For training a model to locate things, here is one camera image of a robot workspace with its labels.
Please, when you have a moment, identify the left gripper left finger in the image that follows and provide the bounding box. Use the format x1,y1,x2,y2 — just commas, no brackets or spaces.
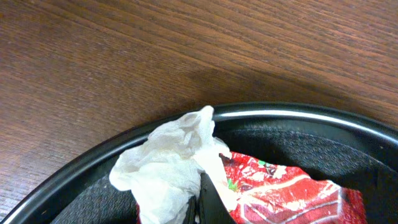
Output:
183,196,197,224

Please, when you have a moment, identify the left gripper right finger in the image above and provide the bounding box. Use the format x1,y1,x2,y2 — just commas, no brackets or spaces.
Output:
198,173,236,224

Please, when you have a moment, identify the white tissue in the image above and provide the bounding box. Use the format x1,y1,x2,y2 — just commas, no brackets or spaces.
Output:
109,106,238,223

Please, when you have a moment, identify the red snack wrapper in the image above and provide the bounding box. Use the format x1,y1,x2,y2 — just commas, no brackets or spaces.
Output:
136,151,369,224

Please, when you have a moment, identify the round black serving tray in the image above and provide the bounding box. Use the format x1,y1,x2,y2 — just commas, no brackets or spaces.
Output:
4,103,397,223

